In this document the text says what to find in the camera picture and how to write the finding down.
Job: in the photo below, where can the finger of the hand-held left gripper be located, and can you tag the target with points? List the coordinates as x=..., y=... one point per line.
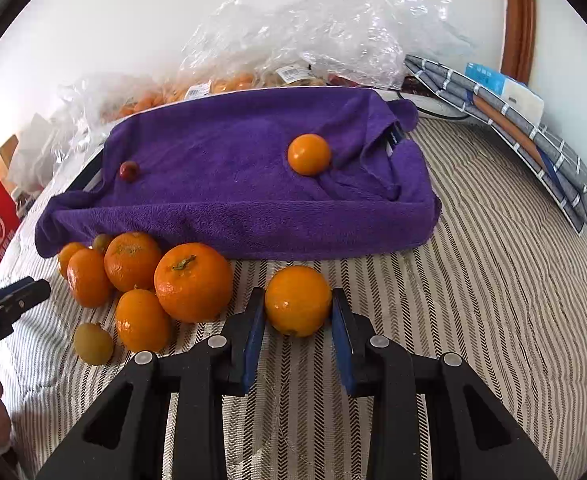
x=20, y=296

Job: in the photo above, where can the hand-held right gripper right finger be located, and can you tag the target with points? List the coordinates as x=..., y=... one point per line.
x=342, y=342

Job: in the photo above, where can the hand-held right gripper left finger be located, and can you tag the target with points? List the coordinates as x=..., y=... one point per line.
x=254, y=332

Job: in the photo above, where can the smooth round orange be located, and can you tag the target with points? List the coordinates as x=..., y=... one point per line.
x=298, y=307

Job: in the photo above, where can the small orange mandarin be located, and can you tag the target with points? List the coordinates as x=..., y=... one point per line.
x=67, y=257

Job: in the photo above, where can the oval orange mandarin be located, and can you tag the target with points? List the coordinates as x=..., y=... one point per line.
x=88, y=279

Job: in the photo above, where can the large mandarin with green stem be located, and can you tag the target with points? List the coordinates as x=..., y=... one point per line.
x=193, y=282

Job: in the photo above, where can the small yellow-green fruit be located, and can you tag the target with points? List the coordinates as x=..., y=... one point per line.
x=93, y=344

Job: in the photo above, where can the small brownish fruit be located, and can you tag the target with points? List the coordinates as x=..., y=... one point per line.
x=101, y=242

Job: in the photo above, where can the smooth orange mandarin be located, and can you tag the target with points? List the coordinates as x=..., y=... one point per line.
x=142, y=321

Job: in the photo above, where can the mandarin with dimpled top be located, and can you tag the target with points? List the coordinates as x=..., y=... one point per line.
x=132, y=261

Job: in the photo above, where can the purple towel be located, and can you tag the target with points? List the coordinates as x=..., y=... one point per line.
x=233, y=190

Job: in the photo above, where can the cardboard box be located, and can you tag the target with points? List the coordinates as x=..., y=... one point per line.
x=7, y=152

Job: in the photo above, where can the white plastic bag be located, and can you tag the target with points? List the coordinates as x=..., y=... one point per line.
x=40, y=152

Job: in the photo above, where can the striped blanket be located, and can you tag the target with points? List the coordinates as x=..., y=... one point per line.
x=498, y=310

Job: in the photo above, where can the small red fruit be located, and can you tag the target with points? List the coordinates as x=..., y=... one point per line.
x=129, y=170

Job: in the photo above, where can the box under towel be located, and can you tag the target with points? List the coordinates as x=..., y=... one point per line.
x=396, y=140

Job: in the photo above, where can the plastic bag of oranges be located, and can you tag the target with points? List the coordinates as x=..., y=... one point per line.
x=123, y=97

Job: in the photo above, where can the labelled bag of oranges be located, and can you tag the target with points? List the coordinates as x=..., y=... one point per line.
x=213, y=86

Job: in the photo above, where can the grey folded fabric bags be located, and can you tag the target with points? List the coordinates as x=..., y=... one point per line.
x=523, y=135

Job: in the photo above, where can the blue and white tissue pack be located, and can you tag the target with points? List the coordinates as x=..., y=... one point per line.
x=511, y=91

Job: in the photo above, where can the large clear plastic bag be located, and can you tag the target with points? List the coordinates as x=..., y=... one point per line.
x=333, y=25

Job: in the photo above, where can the brown wooden frame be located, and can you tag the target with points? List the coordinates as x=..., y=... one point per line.
x=519, y=20

